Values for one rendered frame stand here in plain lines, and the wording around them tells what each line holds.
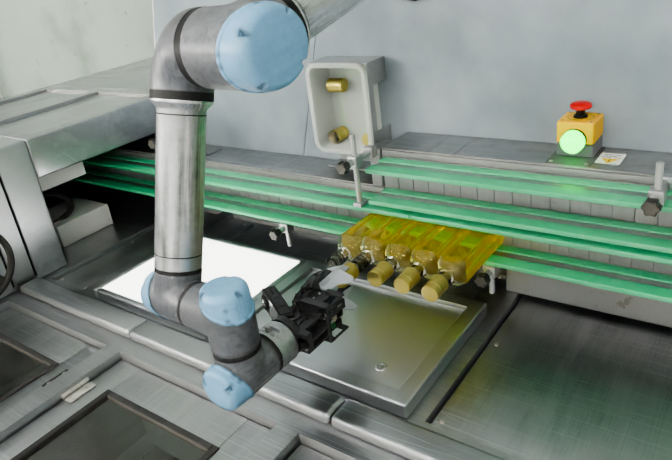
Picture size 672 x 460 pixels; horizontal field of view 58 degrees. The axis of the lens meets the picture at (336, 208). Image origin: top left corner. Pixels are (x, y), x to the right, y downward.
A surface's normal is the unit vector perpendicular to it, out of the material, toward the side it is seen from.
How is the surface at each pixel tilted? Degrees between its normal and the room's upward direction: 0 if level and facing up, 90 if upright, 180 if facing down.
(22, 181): 90
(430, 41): 0
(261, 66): 81
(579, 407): 91
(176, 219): 46
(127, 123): 90
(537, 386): 91
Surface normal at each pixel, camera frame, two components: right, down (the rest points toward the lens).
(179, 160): 0.22, 0.18
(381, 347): -0.13, -0.91
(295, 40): 0.70, 0.23
